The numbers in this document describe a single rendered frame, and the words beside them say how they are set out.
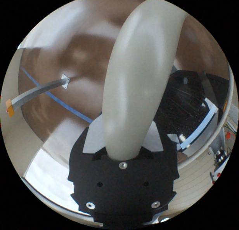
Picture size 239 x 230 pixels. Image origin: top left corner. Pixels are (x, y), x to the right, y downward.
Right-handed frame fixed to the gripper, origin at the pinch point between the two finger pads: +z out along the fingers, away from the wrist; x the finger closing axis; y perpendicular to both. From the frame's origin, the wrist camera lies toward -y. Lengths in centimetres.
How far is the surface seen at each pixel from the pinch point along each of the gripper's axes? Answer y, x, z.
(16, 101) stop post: -11, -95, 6
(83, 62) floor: -26, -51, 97
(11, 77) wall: -182, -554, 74
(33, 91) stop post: -9, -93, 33
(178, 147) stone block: 29.3, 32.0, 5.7
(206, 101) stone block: 1.9, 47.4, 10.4
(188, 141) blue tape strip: 23.4, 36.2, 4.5
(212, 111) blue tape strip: 5, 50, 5
